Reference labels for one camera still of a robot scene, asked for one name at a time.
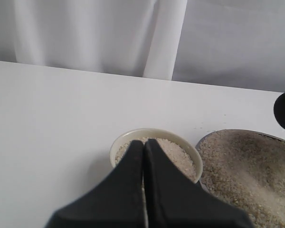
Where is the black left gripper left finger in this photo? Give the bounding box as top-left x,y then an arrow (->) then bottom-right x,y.
46,140 -> 145,228

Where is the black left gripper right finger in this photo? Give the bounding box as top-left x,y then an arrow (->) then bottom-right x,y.
144,139 -> 254,228

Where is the cream ceramic bowl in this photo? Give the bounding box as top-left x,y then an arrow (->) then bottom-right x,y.
110,128 -> 203,183

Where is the steel rice basin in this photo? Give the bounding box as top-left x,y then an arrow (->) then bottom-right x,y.
197,130 -> 285,228

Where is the white backdrop curtain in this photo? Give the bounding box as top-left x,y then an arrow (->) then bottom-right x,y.
0,0 -> 285,91

